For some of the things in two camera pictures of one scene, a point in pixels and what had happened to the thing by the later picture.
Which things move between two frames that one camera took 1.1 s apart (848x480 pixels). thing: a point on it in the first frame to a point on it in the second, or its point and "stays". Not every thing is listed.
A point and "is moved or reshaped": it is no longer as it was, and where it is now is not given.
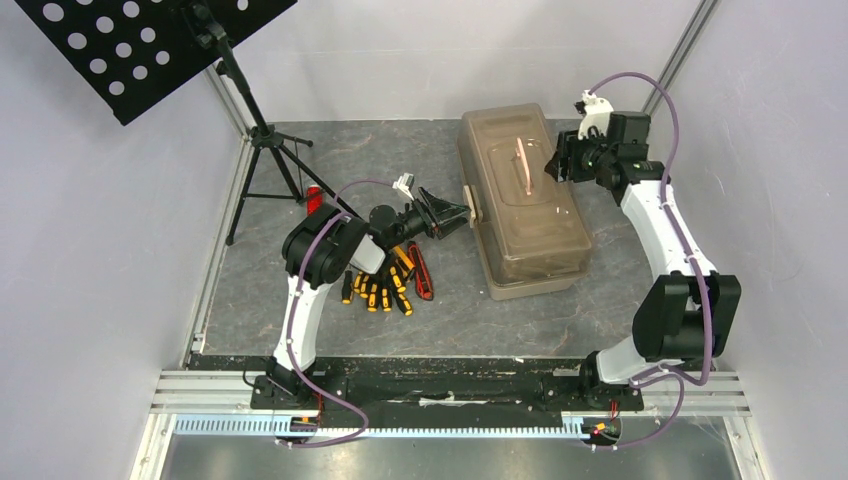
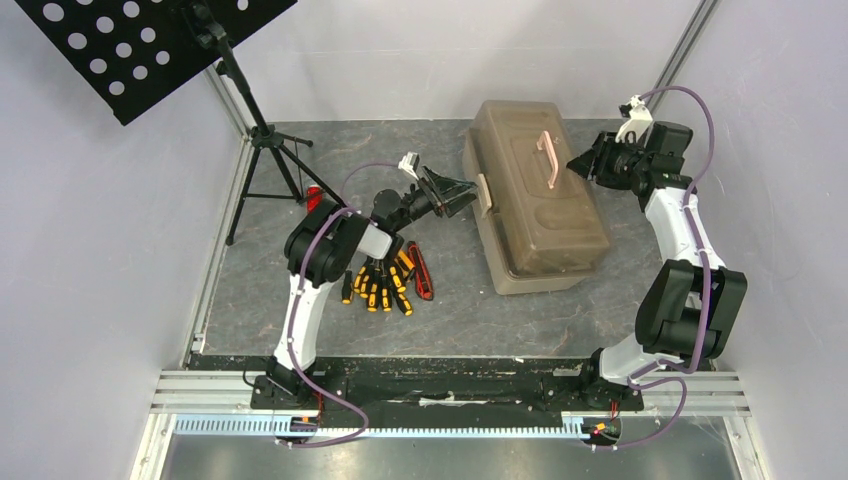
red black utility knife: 423,282 stays
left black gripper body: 415,221 to 429,198
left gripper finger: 442,210 to 449,186
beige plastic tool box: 533,231 is moved or reshaped
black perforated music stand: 134,54 stays
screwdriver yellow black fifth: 403,303 stays
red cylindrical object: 314,199 stays
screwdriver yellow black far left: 346,287 stays
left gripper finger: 449,224 to 459,204
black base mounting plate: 443,386 stays
